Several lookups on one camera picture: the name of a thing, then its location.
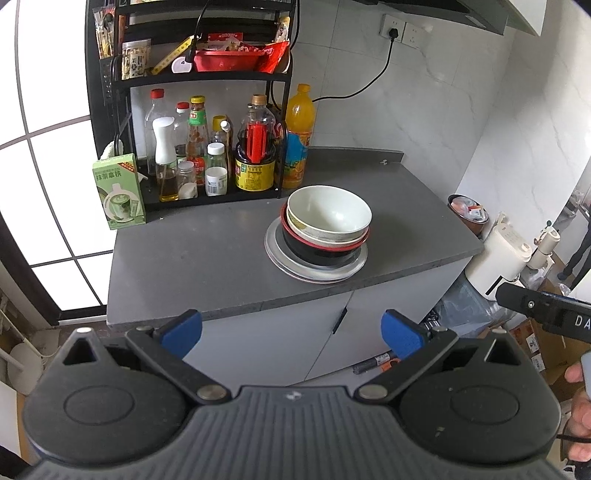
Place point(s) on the green tea box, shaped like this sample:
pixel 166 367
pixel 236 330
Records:
pixel 118 185

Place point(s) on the small white jar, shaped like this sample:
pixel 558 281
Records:
pixel 216 181

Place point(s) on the white plate Sweet print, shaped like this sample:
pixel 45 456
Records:
pixel 319 271

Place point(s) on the black metal shelf rack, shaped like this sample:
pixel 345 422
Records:
pixel 139 67

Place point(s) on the red and black bowl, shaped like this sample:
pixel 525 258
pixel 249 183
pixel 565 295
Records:
pixel 320 256

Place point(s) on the person's right hand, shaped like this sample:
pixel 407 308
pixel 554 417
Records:
pixel 579 423

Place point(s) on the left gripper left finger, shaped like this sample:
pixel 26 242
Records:
pixel 162 350

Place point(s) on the soy sauce bottle yellow label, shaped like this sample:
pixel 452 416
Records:
pixel 255 153

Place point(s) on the range hood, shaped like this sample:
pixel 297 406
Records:
pixel 493 16

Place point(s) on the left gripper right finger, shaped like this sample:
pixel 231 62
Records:
pixel 418 350

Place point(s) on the white wall socket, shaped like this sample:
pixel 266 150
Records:
pixel 403 32

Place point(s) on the red plastic basket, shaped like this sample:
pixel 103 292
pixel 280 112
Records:
pixel 264 59

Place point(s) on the white small appliance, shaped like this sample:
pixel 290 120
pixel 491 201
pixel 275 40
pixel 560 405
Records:
pixel 545 244

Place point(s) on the sauce bottle green label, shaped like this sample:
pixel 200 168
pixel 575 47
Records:
pixel 197 138

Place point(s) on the white ribbed bowl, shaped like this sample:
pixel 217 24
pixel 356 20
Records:
pixel 324 239

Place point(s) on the orange juice bottle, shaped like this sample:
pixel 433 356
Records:
pixel 300 121

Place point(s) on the white bowl yellow pattern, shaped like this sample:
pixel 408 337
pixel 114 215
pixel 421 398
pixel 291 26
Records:
pixel 324 209

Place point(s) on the white spray oil bottle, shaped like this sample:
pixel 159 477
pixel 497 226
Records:
pixel 165 159

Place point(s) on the white electric kettle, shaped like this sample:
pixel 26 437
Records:
pixel 505 255

